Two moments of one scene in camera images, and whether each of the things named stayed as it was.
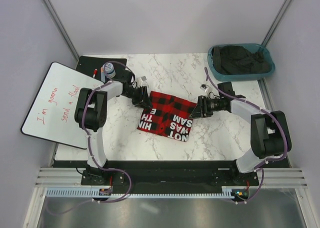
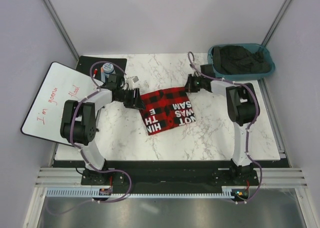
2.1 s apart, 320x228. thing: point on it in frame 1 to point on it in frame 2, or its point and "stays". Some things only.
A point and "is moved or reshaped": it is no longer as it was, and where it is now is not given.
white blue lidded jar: [109, 70] stays
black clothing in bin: [234, 59] stays
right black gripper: [201, 109] to [189, 87]
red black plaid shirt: [168, 117] is moved or reshaped
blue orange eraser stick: [103, 78] stays
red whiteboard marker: [95, 72] stays
